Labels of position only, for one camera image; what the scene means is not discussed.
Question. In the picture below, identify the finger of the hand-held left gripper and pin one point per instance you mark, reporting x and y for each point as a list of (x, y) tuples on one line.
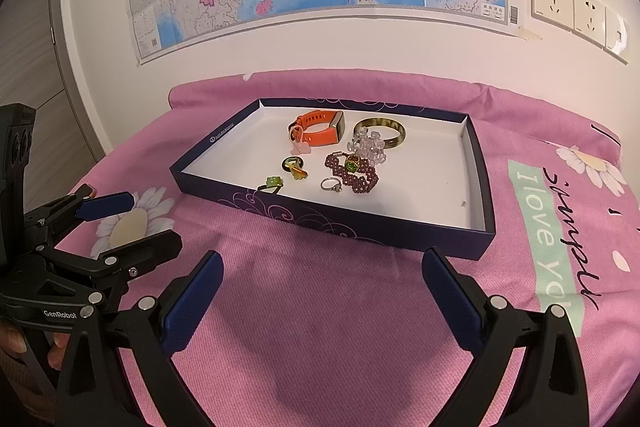
[(145, 252), (107, 205)]

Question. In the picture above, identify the dark blue cardboard box lid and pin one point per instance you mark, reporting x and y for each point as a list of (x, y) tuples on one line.
[(425, 187)]

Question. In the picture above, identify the brown mottled bangle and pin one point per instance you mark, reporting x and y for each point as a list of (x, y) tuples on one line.
[(397, 139)]

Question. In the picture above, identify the orange smart watch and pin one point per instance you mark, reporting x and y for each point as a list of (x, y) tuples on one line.
[(320, 134)]

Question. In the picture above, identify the tape strip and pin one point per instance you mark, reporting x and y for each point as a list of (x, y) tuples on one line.
[(529, 33)]

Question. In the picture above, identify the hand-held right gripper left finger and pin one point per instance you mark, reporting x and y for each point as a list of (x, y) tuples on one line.
[(192, 307)]

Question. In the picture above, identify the white wall switch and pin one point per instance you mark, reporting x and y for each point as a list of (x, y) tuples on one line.
[(617, 34)]

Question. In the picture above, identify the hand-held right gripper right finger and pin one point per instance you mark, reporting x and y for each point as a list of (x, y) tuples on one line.
[(450, 302)]

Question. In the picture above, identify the person's left hand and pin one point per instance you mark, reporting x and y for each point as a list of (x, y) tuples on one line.
[(10, 339)]

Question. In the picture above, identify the gold green pendant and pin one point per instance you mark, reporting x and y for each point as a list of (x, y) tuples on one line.
[(352, 163)]

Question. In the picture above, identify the pink flower printed blanket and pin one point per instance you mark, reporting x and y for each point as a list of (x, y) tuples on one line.
[(320, 357)]

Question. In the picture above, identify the grey door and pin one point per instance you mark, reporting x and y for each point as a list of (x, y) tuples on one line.
[(30, 57)]

